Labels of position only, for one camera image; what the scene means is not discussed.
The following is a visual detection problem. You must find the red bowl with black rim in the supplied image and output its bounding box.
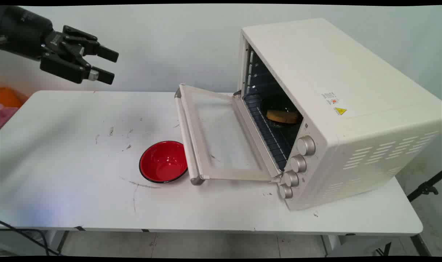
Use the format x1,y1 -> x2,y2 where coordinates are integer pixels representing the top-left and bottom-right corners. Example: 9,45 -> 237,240
139,140 -> 189,183

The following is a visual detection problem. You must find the orange object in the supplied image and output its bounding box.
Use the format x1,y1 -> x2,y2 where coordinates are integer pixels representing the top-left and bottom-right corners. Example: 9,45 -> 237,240
0,87 -> 28,108

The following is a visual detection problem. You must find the wire oven rack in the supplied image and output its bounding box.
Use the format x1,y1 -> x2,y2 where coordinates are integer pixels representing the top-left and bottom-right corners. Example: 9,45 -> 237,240
243,94 -> 303,171

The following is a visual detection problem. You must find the glass oven door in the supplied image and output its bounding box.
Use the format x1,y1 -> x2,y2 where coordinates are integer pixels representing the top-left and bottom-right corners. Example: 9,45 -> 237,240
174,84 -> 284,186

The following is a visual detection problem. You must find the pink cloth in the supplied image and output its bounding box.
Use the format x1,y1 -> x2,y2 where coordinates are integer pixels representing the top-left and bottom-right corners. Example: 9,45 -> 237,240
0,104 -> 20,129

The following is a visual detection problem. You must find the black floor cable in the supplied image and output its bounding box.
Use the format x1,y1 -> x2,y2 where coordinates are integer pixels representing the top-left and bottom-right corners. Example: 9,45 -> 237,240
0,220 -> 63,256

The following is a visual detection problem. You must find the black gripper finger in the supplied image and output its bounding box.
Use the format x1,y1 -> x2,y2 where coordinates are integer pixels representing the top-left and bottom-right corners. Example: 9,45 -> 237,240
62,25 -> 119,63
40,52 -> 115,85

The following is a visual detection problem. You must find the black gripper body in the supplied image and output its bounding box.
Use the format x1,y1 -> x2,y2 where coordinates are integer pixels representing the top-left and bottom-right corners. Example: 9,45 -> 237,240
0,5 -> 68,61

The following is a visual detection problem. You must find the black tripod leg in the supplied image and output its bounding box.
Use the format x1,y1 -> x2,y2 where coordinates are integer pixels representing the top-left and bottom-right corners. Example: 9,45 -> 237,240
407,170 -> 442,203

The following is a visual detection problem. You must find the white table leg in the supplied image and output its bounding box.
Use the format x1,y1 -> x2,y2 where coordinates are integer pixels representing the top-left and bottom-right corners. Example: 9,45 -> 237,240
43,230 -> 70,256

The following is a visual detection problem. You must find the white toaster oven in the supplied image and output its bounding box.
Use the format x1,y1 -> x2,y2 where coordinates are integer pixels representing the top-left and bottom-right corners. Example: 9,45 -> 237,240
236,17 -> 442,211

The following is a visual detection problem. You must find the yellow bread slice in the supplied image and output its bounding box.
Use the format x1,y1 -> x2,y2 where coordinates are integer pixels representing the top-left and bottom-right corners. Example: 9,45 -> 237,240
266,110 -> 299,124

